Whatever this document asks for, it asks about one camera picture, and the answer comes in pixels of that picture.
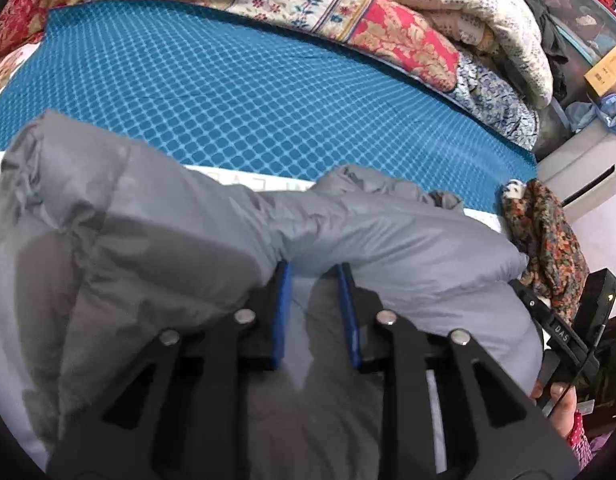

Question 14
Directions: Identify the white printed folded comforter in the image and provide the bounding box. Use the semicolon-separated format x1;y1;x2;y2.
395;0;553;110

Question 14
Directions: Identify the yellow cardboard box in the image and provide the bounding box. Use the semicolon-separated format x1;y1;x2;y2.
584;46;616;101

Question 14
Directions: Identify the light blue cloth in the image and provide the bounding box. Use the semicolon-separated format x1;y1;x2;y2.
565;93;616;136

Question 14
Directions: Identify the cream and teal bedspread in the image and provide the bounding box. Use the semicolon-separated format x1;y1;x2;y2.
0;152;509;237

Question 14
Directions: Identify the grey white cabinet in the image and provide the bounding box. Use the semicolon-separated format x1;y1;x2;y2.
537;118;616;223

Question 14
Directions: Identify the grey puffer jacket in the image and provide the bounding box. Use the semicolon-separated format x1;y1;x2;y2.
0;112;542;479

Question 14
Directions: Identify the dark floral fleece blanket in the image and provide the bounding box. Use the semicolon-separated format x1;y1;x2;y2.
501;179;589;324

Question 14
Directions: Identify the blue dotted bed mat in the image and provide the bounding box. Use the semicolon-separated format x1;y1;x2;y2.
0;0;537;212

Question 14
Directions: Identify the framed picture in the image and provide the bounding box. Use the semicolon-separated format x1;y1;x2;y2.
544;0;616;66

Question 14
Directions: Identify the person's right hand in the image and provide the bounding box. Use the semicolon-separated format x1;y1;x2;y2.
548;382;578;439

